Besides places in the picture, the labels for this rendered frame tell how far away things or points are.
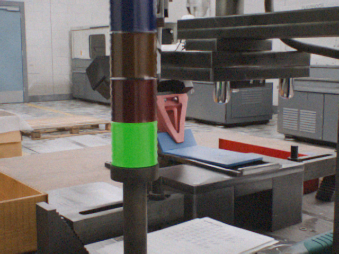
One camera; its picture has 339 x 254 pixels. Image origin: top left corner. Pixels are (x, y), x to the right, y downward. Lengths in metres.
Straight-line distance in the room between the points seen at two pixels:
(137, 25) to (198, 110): 7.72
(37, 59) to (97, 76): 11.30
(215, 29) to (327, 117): 5.71
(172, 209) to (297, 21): 0.25
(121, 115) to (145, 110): 0.02
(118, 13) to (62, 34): 11.90
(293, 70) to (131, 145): 0.35
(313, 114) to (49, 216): 6.01
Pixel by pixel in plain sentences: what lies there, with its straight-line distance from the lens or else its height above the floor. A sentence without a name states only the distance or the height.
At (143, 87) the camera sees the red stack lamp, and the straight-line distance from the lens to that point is 0.40.
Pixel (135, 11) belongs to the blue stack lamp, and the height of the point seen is 1.17.
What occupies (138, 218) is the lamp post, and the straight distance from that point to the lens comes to 0.43.
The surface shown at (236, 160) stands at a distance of 0.71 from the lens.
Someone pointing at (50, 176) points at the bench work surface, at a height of 0.90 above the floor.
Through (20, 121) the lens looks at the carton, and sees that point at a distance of 4.19.
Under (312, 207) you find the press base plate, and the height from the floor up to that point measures 0.90.
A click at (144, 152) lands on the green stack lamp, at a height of 1.06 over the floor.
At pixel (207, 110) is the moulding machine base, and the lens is 7.92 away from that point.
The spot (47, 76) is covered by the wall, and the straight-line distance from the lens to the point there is 12.16.
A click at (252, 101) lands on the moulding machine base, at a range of 7.94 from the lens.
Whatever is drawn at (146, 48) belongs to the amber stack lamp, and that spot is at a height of 1.14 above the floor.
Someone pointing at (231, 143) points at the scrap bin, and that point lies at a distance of 1.06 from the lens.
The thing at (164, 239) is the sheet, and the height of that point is 0.95.
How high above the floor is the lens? 1.14
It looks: 8 degrees down
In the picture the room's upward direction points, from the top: straight up
